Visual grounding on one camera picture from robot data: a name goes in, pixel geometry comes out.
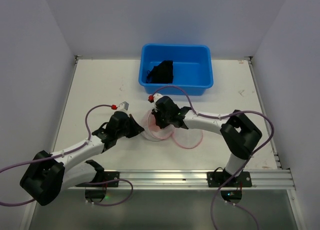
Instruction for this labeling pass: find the white mesh laundry bag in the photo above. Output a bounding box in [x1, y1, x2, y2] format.
[141, 110, 203, 149]

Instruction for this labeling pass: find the black bra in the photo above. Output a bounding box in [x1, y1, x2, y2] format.
[146, 60, 174, 84]

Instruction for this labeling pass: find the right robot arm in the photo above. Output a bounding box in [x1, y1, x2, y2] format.
[148, 94, 262, 179]

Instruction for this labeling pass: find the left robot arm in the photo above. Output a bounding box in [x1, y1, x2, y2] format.
[19, 111, 144, 206]

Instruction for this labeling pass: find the blue plastic tub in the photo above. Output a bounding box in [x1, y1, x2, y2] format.
[138, 44, 214, 96]

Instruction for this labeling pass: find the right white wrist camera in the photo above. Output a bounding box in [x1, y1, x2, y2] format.
[148, 93, 163, 107]

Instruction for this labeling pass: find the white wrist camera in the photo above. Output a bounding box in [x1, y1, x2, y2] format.
[148, 93, 163, 107]
[111, 101, 129, 111]

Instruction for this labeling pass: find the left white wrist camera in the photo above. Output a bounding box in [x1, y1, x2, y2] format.
[111, 101, 129, 111]

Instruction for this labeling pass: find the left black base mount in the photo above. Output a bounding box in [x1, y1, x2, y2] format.
[76, 171, 120, 203]

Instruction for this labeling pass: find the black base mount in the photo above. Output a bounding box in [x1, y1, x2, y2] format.
[76, 171, 120, 203]
[206, 165, 252, 203]

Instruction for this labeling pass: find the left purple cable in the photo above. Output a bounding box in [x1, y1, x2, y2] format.
[0, 104, 134, 206]

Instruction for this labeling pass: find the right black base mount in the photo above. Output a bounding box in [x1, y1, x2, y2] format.
[206, 165, 252, 203]

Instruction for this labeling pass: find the aluminium mounting rail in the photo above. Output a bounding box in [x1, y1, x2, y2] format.
[67, 168, 296, 190]

